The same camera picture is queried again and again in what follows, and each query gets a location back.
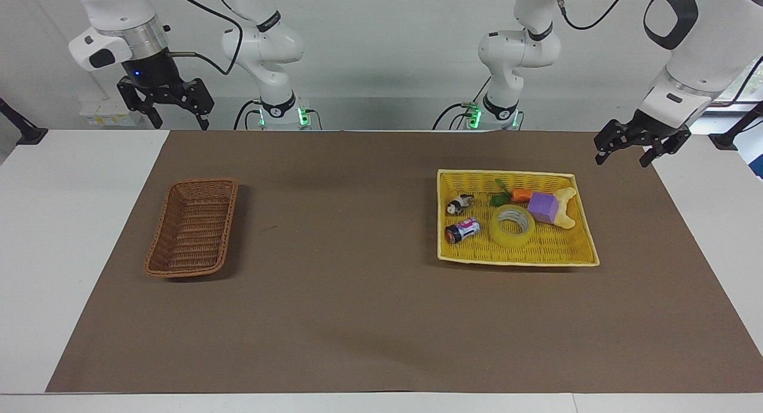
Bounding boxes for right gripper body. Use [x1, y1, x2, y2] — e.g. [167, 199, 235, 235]
[122, 51, 183, 101]

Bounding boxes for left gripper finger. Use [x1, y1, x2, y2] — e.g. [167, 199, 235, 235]
[639, 130, 693, 168]
[594, 119, 638, 165]

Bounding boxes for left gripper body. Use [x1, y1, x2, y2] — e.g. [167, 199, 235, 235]
[626, 108, 681, 144]

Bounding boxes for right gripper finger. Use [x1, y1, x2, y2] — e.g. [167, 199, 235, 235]
[116, 76, 163, 130]
[160, 77, 215, 131]

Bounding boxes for yellow woven basket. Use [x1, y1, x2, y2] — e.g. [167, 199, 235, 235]
[436, 169, 600, 268]

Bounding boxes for brown wicker basket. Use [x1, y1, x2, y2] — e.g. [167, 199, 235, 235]
[144, 178, 239, 279]

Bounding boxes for yellowish clear tape roll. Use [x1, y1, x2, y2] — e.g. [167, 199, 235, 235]
[489, 204, 536, 249]

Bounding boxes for white electrical box yellow label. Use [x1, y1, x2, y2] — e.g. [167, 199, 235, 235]
[79, 101, 139, 128]

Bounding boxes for black stand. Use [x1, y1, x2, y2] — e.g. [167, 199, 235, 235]
[708, 101, 763, 151]
[0, 97, 49, 146]

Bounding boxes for cream bone-shaped toy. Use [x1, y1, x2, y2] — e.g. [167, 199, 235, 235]
[551, 187, 578, 230]

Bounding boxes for purple cube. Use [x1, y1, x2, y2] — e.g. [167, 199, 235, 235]
[527, 191, 560, 225]

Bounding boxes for orange toy carrot green leaves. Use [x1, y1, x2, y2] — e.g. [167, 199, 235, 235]
[489, 179, 532, 209]

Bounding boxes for small black white toy figure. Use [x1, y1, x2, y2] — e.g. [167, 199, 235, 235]
[446, 193, 475, 216]

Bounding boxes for small can pink white label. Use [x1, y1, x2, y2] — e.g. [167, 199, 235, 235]
[445, 218, 481, 245]

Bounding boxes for black cable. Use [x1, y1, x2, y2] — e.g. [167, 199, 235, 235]
[159, 0, 244, 77]
[433, 76, 493, 131]
[709, 54, 763, 107]
[553, 0, 634, 32]
[232, 100, 263, 131]

